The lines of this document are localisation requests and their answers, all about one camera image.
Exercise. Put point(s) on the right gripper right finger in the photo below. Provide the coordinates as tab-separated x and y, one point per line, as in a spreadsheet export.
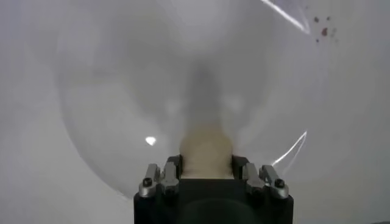
259	179

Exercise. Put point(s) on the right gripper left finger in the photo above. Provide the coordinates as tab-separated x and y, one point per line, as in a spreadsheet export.
167	179

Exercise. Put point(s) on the white steamed baozi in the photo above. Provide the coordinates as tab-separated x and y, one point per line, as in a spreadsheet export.
205	149

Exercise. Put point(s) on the white oval plate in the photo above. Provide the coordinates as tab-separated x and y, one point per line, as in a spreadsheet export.
122	91

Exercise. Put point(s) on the dark crumb scatter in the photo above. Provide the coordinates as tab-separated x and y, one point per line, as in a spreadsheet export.
324	31

